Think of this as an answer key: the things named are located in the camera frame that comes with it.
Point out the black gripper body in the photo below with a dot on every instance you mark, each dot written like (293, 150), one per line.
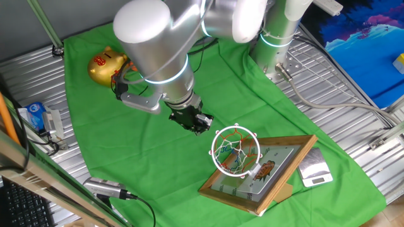
(184, 116)

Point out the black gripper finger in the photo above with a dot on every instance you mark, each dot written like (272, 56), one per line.
(204, 122)
(195, 130)

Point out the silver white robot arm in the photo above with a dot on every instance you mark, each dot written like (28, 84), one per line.
(151, 50)

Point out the white mini basketball hoop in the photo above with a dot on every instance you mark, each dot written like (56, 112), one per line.
(281, 154)

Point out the green cloth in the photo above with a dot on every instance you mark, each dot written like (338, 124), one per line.
(189, 157)

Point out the gold piggy bank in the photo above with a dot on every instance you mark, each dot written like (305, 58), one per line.
(101, 72)

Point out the silver kitchen scale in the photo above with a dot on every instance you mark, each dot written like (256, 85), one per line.
(312, 167)

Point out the black pole clamp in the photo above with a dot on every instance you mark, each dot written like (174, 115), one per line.
(58, 51)

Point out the blue tissue pack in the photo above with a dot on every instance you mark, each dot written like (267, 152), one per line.
(36, 115)

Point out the wooden beam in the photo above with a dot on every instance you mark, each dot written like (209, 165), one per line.
(38, 179)

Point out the green metal pole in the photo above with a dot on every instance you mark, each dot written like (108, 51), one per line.
(44, 22)

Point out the white power strip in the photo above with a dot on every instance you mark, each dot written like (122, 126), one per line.
(328, 6)

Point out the blue painted poster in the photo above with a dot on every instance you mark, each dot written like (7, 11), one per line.
(363, 47)

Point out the orange pole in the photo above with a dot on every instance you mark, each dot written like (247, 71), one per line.
(7, 116)

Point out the black keyboard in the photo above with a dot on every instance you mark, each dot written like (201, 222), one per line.
(22, 208)

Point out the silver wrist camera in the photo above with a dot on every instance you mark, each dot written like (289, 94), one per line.
(142, 102)

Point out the wooden picture frame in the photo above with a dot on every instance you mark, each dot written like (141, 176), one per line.
(284, 176)

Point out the silver ribbed camera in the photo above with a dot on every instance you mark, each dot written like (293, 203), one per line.
(104, 187)

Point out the aluminium camera bracket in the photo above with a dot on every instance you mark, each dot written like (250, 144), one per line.
(61, 143)

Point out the silver side camera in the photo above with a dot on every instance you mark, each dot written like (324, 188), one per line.
(52, 121)

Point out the aluminium profile rail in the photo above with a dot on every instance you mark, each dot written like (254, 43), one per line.
(385, 137)
(396, 105)

